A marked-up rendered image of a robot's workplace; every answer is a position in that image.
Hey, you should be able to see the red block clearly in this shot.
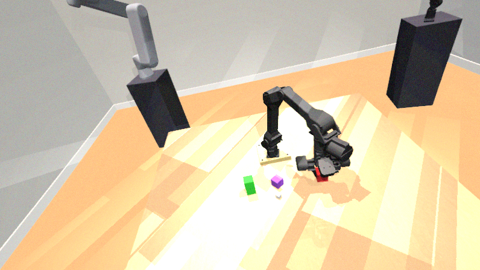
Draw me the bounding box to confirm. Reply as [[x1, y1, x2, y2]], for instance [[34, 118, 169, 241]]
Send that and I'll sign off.
[[315, 167, 329, 182]]

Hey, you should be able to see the green block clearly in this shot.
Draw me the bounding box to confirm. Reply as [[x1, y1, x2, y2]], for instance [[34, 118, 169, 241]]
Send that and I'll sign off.
[[246, 187, 256, 195], [243, 175, 254, 190]]

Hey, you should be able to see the purple cube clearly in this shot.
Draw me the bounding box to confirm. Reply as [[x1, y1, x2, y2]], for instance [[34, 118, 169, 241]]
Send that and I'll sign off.
[[271, 174, 284, 189]]

